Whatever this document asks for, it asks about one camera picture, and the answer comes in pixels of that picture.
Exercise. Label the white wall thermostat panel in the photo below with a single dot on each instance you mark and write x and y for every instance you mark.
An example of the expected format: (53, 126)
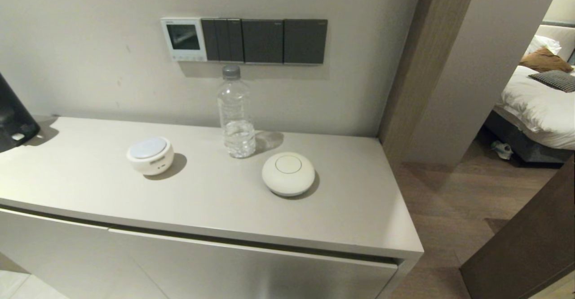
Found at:
(183, 36)

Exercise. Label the white flat dome device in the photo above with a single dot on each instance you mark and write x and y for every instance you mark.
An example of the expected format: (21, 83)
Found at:
(287, 173)

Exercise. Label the clear plastic water bottle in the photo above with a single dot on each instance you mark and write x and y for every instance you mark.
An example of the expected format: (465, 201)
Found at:
(236, 110)

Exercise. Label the white round speaker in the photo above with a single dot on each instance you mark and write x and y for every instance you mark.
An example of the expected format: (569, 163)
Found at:
(150, 155)

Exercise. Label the grey cabinet door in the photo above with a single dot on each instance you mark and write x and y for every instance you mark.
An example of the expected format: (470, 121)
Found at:
(251, 272)
(54, 254)

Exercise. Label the grey cabinet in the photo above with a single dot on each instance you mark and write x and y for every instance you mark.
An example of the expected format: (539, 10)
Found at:
(90, 182)

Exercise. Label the light slipper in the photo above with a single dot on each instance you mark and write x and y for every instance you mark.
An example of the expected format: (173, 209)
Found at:
(502, 150)

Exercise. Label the bed with white duvet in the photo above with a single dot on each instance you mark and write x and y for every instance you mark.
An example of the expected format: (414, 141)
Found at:
(534, 106)

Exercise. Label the dark brown wooden door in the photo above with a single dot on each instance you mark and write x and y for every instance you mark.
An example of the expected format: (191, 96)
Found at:
(530, 245)

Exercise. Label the brown pillow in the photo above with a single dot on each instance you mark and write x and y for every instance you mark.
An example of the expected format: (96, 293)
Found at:
(543, 61)

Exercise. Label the white pillow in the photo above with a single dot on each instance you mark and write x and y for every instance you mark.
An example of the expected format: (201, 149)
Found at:
(546, 44)

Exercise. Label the grey checkered pillow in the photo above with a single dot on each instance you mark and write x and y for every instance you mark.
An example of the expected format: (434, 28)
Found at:
(557, 80)

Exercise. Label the black plastic appliance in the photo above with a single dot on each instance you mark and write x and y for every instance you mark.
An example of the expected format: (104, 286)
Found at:
(11, 115)

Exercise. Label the beige padded headboard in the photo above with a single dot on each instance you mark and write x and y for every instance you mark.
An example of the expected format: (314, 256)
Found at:
(563, 36)

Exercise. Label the dark grey triple switch panel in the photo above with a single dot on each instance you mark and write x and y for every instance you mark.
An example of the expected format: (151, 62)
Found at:
(222, 41)

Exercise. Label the wooden door frame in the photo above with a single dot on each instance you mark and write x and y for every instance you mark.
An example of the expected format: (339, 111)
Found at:
(426, 65)

